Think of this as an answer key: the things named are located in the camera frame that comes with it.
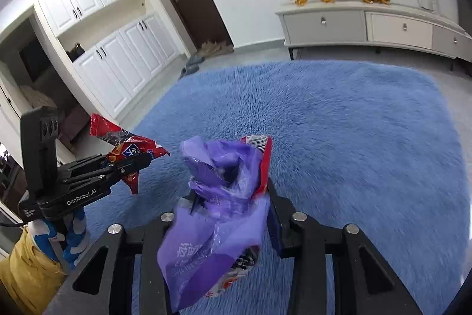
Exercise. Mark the white grey TV cabinet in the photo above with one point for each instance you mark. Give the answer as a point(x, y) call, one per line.
point(356, 23)

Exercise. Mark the blue shaggy rug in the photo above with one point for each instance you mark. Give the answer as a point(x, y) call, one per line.
point(353, 142)

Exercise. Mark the red foil wrapper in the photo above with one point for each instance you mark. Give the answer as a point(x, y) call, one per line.
point(239, 234)

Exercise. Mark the blue white gloved hand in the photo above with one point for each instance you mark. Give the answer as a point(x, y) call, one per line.
point(62, 245)

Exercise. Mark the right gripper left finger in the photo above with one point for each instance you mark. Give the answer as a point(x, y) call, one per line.
point(102, 283)

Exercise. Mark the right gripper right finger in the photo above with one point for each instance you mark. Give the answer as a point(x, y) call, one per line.
point(364, 282)

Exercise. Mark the red snack chip bag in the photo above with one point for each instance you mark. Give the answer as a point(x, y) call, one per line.
point(125, 144)

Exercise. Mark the purple plastic bag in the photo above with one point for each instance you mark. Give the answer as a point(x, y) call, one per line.
point(222, 173)

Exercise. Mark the brown door mat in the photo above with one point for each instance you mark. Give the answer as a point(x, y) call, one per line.
point(212, 49)

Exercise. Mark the white router on cabinet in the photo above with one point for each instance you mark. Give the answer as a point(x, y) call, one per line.
point(434, 5)

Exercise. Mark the white wall cabinets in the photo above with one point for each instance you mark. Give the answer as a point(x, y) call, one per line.
point(123, 45)

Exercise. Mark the yellow sleeve forearm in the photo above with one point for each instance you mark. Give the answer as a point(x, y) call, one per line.
point(29, 279)

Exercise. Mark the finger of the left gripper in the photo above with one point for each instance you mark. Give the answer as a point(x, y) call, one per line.
point(114, 171)
point(91, 163)

